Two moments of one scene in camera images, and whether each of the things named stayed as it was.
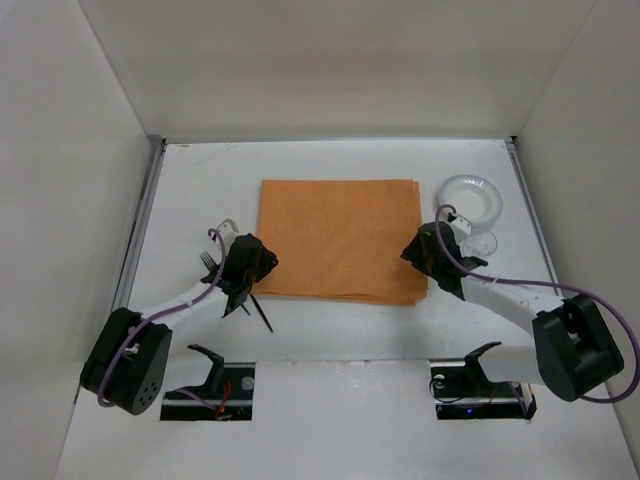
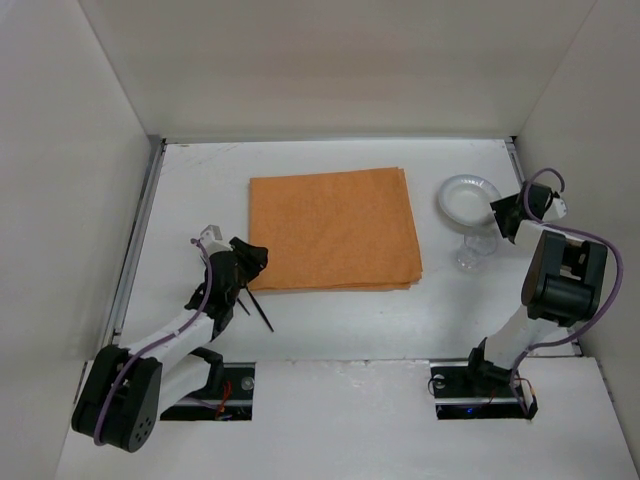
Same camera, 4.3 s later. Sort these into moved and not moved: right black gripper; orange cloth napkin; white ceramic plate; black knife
Moved: orange cloth napkin; right black gripper
Not moved: white ceramic plate; black knife
